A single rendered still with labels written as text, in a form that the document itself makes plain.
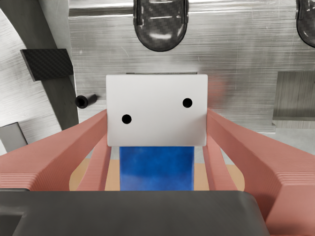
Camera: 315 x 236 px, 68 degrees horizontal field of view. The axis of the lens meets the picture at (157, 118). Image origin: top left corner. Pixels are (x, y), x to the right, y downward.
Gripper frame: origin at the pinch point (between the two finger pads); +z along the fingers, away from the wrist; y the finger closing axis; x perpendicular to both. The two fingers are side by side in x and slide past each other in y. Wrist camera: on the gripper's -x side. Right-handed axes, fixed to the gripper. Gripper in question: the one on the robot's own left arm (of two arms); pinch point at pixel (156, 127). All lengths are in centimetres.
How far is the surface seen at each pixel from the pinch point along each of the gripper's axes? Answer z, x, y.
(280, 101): 6.6, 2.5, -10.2
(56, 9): 18.3, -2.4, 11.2
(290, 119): 5.3, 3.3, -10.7
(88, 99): 4.8, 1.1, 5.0
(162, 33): 7.5, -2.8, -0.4
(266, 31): 6.2, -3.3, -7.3
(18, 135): 8.4, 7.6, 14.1
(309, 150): 9.3, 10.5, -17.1
